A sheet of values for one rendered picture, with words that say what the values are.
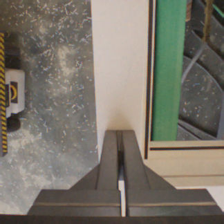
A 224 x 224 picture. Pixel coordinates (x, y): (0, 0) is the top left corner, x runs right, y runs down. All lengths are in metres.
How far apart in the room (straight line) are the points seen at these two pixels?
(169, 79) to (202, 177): 0.12
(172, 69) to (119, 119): 0.11
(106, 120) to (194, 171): 0.13
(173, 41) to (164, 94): 0.07
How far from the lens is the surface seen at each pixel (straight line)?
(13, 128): 1.21
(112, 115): 0.15
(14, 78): 1.12
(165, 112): 0.23
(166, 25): 0.23
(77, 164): 1.33
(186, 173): 0.22
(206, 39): 0.93
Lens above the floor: 1.08
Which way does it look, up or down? 74 degrees down
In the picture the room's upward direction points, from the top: 175 degrees counter-clockwise
